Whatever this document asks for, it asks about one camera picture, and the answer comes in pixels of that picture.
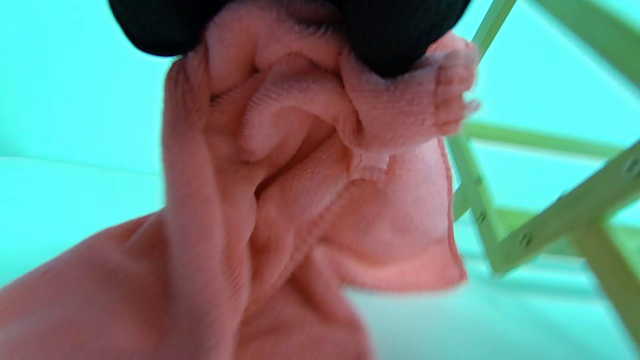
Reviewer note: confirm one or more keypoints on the person's left hand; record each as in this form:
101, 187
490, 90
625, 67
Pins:
390, 30

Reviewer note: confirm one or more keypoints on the pink square towel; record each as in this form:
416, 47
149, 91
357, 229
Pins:
280, 200

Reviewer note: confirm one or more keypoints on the wooden book rack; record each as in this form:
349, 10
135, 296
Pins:
550, 225

